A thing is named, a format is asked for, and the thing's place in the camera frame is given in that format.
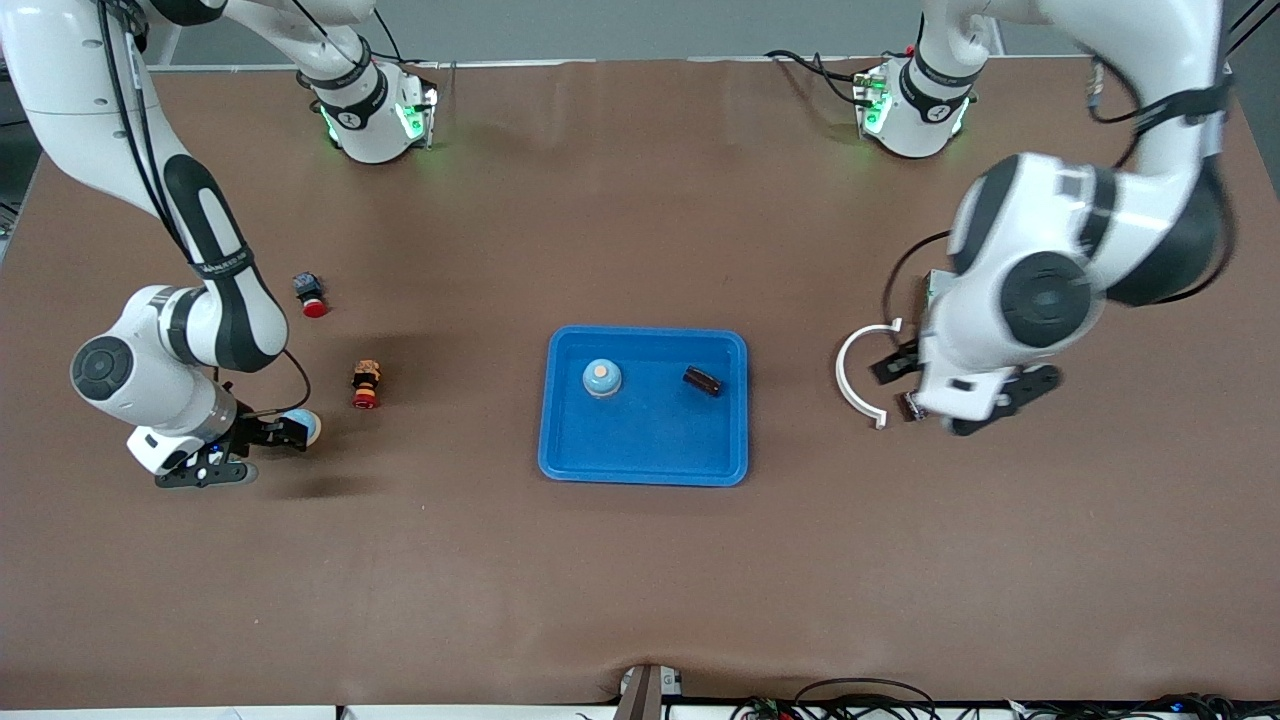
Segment black cable at arm base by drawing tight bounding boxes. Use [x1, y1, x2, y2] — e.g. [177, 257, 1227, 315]
[368, 8, 441, 71]

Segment black cables at arm base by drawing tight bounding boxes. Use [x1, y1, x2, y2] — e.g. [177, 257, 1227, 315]
[765, 48, 883, 107]

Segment black cable bundle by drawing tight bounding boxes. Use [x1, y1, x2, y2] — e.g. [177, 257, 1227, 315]
[730, 677, 1280, 720]

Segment aluminium frame post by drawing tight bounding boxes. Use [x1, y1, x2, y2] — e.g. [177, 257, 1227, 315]
[1230, 0, 1269, 51]

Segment brown table cover mat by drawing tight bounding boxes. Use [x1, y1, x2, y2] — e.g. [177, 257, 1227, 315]
[0, 55, 1280, 711]

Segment blue plastic tray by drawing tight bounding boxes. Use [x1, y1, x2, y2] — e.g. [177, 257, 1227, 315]
[538, 326, 750, 488]

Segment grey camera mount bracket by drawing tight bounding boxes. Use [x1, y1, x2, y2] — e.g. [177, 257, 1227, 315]
[615, 663, 683, 720]

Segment white curved plastic clamp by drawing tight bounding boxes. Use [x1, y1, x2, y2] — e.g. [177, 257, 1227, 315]
[835, 318, 904, 430]

